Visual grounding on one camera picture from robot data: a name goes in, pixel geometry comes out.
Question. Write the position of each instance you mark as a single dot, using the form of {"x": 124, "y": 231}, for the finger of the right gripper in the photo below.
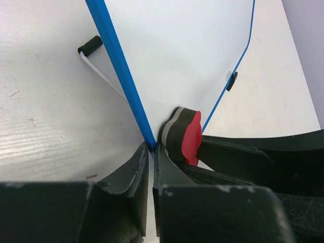
{"x": 305, "y": 213}
{"x": 285, "y": 164}

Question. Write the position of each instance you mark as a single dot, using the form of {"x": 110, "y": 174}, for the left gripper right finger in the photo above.
{"x": 188, "y": 212}

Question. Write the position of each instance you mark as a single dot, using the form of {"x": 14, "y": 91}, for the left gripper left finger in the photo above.
{"x": 111, "y": 210}

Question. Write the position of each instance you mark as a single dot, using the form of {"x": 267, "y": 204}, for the red bone-shaped eraser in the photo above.
{"x": 181, "y": 136}

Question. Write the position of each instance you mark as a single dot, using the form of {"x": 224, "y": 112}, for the blue framed whiteboard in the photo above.
{"x": 173, "y": 53}

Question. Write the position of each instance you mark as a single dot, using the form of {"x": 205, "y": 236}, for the right black whiteboard foot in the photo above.
{"x": 231, "y": 81}

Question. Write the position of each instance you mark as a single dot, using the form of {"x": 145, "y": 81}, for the black whiteboard foot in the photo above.
{"x": 91, "y": 46}
{"x": 231, "y": 81}

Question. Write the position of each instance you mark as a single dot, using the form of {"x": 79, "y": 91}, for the left black whiteboard foot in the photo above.
{"x": 91, "y": 46}

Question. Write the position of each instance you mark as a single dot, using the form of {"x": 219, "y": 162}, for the white wire whiteboard stand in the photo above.
{"x": 102, "y": 76}

